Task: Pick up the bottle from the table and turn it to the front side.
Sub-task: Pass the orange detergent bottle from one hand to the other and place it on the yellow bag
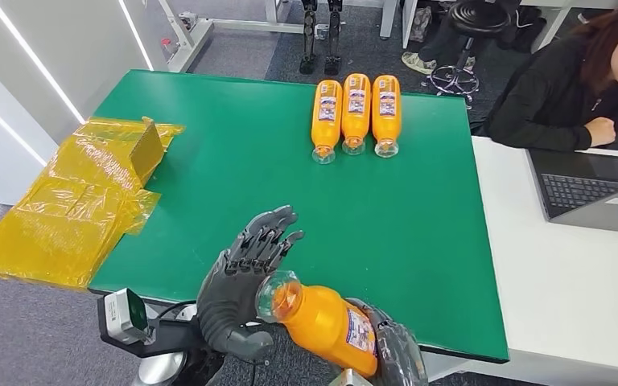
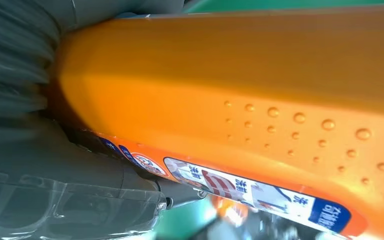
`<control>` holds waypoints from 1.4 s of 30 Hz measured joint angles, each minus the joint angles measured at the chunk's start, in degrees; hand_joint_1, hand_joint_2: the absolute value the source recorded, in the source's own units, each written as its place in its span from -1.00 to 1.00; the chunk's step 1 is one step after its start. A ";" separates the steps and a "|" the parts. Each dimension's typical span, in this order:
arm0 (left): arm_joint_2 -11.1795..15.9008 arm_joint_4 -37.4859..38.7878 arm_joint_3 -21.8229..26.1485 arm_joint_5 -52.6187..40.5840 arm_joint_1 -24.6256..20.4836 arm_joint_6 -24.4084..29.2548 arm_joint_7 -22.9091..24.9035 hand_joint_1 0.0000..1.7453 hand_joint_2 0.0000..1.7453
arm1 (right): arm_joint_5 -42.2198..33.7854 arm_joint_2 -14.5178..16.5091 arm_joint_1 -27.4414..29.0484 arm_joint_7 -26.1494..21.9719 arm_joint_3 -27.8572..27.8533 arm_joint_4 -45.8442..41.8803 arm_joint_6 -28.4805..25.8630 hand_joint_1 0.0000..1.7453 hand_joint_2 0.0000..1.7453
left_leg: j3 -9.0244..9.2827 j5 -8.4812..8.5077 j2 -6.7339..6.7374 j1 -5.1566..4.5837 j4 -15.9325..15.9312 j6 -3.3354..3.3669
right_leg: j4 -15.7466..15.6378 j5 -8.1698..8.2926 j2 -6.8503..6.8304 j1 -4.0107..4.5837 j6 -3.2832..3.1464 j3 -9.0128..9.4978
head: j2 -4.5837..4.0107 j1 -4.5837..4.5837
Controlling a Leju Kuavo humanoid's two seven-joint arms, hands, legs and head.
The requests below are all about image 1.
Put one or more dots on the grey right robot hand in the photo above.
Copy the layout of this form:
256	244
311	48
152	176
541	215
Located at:
399	357

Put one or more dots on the yellow wrapped cardboard box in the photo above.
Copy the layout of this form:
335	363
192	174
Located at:
146	152

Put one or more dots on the orange juice bottle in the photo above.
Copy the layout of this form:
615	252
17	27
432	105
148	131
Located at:
386	117
326	122
319	325
356	117

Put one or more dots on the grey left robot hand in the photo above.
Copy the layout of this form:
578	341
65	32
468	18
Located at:
234	287

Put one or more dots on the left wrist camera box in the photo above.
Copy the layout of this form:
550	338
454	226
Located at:
119	317

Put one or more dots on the yellow plastic wrapped sheets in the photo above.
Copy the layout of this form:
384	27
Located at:
58	224

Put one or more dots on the white metal frame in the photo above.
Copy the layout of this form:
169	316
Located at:
234	25

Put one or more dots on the person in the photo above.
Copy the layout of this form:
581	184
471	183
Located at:
418	63
543	101

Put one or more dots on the black swivel stool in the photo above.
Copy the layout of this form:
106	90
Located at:
479	18

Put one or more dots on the black robot leg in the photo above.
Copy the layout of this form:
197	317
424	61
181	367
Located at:
308	37
333	37

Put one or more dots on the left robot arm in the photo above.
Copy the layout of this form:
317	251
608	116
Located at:
159	370

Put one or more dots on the green table mat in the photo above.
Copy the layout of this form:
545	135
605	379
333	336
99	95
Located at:
234	160

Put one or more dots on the grey laptop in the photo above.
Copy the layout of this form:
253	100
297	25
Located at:
581	192

